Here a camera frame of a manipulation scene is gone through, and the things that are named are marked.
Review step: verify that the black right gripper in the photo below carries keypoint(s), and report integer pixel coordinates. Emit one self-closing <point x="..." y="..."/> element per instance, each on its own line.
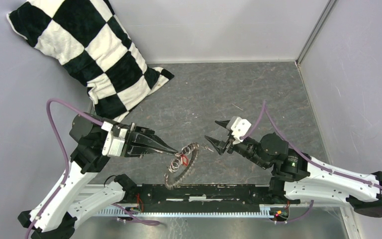
<point x="219" y="145"/>

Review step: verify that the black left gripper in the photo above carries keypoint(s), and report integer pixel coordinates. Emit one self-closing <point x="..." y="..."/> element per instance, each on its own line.
<point x="133" y="146"/>

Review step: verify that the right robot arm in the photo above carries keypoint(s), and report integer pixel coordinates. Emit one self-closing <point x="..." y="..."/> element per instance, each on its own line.
<point x="297" y="176"/>

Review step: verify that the red plastic tag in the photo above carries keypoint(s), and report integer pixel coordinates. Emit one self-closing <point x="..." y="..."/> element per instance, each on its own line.
<point x="184" y="160"/>

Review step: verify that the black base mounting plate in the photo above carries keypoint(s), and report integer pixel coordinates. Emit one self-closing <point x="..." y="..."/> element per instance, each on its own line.
<point x="195" y="206"/>

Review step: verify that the black white checkered pillow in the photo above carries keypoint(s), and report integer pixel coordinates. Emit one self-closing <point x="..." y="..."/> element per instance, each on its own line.
<point x="90" y="43"/>

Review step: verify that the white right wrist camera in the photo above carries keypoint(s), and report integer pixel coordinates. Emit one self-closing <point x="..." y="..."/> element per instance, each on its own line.
<point x="238" y="128"/>

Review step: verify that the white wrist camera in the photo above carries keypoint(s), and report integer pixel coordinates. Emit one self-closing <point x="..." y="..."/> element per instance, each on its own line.
<point x="238" y="128"/>
<point x="115" y="139"/>

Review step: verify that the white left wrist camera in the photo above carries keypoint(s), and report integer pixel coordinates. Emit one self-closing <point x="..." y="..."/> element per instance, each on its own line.
<point x="115" y="139"/>

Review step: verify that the aluminium rail frame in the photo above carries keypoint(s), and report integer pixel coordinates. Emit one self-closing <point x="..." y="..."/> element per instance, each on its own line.
<point x="151" y="194"/>

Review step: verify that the white toothed cable duct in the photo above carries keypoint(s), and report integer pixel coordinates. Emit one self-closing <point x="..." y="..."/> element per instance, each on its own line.
<point x="263" y="212"/>

